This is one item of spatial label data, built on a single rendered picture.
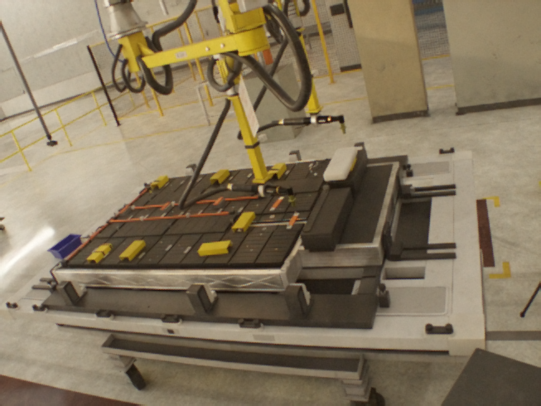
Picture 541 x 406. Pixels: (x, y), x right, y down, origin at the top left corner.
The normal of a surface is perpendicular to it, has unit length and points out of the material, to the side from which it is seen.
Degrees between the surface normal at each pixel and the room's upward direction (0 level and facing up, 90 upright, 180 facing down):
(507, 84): 90
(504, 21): 90
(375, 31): 90
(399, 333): 0
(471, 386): 0
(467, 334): 0
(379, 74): 90
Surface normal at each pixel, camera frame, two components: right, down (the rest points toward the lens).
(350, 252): -0.34, 0.49
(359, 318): -0.27, -0.87
